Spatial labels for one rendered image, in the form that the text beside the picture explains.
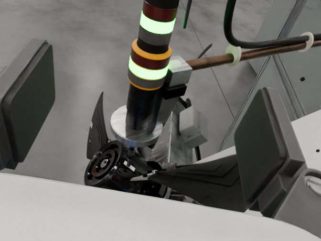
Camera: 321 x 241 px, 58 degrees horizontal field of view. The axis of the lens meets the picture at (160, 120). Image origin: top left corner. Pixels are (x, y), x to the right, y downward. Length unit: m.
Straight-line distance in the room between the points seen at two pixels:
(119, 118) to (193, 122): 0.48
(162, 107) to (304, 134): 0.45
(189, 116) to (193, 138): 0.07
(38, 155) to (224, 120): 1.62
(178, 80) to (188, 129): 0.51
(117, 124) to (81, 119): 2.06
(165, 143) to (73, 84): 2.04
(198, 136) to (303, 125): 0.28
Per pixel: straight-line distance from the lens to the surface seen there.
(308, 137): 0.74
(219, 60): 0.39
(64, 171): 2.11
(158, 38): 0.30
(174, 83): 0.35
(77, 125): 2.39
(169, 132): 0.83
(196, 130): 0.85
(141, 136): 0.37
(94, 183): 0.60
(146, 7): 0.29
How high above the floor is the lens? 1.72
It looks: 43 degrees down
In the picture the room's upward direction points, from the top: 16 degrees clockwise
